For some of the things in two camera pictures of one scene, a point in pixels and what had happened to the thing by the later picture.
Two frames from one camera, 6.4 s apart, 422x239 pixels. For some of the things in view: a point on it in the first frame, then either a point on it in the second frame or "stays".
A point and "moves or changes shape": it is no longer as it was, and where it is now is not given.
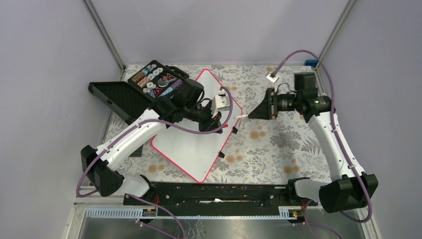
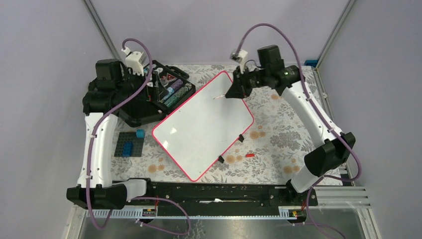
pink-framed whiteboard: (196, 154) moves or changes shape
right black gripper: (268, 107) -> (236, 91)
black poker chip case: (132, 98) stays
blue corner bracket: (312, 62) stays
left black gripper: (208, 125) -> (128, 73)
